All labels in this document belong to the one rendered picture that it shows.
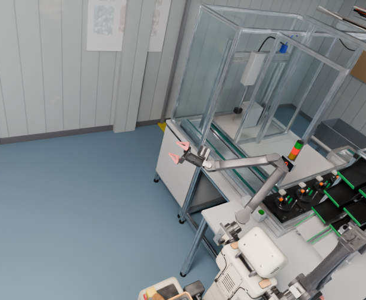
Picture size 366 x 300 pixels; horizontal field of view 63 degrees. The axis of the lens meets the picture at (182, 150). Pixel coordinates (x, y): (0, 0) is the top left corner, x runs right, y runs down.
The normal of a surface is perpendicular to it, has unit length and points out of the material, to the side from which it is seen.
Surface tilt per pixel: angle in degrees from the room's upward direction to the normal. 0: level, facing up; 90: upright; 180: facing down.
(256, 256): 47
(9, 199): 0
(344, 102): 90
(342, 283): 0
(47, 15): 90
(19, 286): 0
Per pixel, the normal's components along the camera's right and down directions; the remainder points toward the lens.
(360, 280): 0.22, -0.77
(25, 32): 0.49, 0.62
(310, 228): -0.48, -0.50
